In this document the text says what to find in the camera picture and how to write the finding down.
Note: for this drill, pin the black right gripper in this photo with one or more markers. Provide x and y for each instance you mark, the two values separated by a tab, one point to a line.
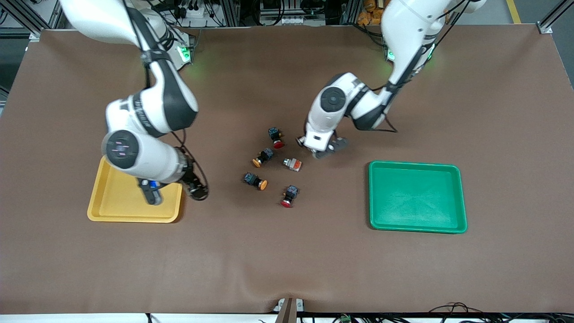
192	178

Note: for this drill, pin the yellow push button switch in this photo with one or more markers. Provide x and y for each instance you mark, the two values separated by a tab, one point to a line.
251	179
267	154

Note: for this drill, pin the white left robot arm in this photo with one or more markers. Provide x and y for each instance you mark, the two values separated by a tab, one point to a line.
403	27

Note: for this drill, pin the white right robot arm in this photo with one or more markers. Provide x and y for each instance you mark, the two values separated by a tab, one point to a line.
148	112

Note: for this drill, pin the yellow plastic tray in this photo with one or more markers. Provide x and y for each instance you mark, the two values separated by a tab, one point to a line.
116	206

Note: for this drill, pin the brown table mat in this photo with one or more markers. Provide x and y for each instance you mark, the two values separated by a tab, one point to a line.
287	260

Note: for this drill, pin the metal mat clamp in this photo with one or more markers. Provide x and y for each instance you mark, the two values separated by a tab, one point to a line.
289	312

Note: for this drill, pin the white power strip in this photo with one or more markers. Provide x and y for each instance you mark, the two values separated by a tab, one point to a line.
195	11

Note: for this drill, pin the green terminal connector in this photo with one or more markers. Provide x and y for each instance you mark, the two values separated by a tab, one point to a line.
345	319

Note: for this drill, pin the white box device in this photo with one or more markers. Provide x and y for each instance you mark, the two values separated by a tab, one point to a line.
291	19

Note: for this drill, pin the green plastic tray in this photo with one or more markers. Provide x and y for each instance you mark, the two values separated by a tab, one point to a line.
417	197

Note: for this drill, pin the orange packets pile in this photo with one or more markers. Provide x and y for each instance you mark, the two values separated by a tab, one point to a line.
370	11

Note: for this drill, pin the red push button switch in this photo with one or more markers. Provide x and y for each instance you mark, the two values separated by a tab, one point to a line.
274	133
292	193

